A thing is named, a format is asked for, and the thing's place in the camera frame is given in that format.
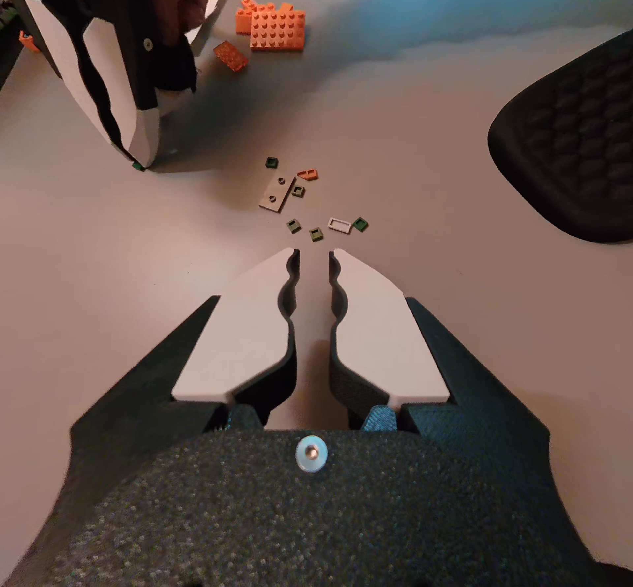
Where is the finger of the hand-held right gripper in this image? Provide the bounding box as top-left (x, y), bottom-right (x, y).
top-left (81, 17), bottom-right (161, 168)
top-left (22, 0), bottom-right (125, 151)

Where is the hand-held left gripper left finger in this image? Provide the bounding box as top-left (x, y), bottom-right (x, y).
top-left (171, 247), bottom-right (301, 405)

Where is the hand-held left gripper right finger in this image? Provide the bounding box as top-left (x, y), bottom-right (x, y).
top-left (329, 248), bottom-right (452, 407)

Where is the orange lego brick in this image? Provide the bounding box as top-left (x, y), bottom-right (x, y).
top-left (235, 0), bottom-right (278, 36)

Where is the grey two-hole lego plate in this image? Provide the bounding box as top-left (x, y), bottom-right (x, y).
top-left (258, 175), bottom-right (296, 213)

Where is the large orange lego plate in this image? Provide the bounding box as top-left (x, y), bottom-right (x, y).
top-left (250, 8), bottom-right (307, 52)

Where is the black wrist rest pad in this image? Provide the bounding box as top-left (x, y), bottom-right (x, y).
top-left (487, 28), bottom-right (633, 245)

